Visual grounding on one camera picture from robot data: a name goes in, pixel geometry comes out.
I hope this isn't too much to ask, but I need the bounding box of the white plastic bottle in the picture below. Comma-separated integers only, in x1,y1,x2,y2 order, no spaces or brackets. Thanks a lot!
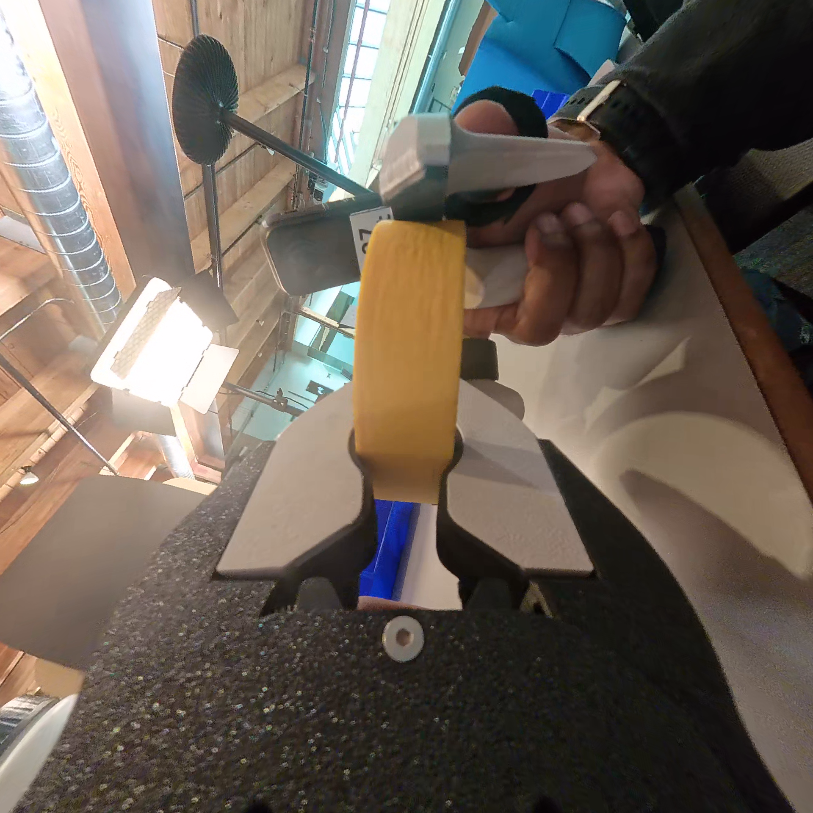
0,692,80,813

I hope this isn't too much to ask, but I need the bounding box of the black wood-edged panel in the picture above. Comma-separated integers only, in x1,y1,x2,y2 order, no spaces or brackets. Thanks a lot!
0,475,213,671

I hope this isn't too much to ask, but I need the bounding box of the silver spiral air duct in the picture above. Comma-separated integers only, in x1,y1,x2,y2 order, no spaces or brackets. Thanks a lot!
0,13,122,331

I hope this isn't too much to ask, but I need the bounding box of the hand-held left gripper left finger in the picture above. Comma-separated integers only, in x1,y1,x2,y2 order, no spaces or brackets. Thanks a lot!
216,397,379,579

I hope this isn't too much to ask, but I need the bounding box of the person's right hand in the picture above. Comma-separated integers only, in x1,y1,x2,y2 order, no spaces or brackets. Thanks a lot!
454,102,659,347

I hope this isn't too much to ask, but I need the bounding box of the black floor lamp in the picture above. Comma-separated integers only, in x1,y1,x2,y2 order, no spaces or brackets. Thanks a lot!
171,35,376,198

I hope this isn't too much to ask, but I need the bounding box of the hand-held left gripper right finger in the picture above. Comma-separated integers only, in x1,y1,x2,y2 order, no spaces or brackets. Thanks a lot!
437,378,595,579

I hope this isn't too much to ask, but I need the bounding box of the black wristwatch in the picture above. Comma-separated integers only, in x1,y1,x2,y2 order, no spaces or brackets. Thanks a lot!
559,79,664,191

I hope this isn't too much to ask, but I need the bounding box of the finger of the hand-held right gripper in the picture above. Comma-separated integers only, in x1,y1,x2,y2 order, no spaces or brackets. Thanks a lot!
448,121,598,194
380,114,453,222

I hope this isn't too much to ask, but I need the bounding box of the blue plastic bin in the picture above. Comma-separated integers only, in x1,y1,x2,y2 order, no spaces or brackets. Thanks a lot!
359,498,420,601

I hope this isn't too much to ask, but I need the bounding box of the yellow tape roll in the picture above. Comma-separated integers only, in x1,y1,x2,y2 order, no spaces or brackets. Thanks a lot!
352,219,469,506

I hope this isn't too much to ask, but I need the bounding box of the person's leg in jeans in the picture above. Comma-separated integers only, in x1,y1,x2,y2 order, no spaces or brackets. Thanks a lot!
737,254,813,382

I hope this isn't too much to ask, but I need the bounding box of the softbox light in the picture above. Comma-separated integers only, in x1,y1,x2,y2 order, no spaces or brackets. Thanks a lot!
89,273,239,417

